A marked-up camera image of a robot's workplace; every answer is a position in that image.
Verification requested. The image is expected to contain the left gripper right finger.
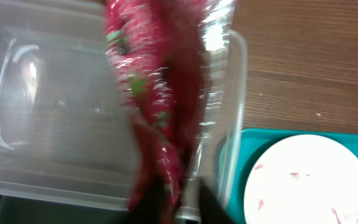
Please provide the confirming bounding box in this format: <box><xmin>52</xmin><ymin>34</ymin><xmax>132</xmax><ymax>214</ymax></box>
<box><xmin>198</xmin><ymin>179</ymin><xmax>235</xmax><ymax>224</ymax></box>

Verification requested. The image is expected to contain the large white plate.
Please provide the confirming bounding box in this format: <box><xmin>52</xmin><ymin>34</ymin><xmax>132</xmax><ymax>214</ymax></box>
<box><xmin>244</xmin><ymin>134</ymin><xmax>358</xmax><ymax>224</ymax></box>

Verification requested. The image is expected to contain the teal serving tray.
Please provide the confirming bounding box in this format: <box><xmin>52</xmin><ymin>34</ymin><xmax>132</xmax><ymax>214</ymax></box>
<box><xmin>218</xmin><ymin>128</ymin><xmax>358</xmax><ymax>223</ymax></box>

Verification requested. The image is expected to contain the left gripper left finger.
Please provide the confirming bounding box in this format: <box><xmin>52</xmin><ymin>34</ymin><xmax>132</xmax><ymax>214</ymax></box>
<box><xmin>126</xmin><ymin>176</ymin><xmax>174</xmax><ymax>224</ymax></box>

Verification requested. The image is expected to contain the clear plastic bin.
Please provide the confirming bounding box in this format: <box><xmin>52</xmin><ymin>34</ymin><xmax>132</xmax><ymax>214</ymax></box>
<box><xmin>0</xmin><ymin>0</ymin><xmax>247</xmax><ymax>220</ymax></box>

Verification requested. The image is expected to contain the red foil snack wrapper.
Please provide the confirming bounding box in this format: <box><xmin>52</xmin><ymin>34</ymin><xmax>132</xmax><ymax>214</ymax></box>
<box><xmin>104</xmin><ymin>0</ymin><xmax>235</xmax><ymax>223</ymax></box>

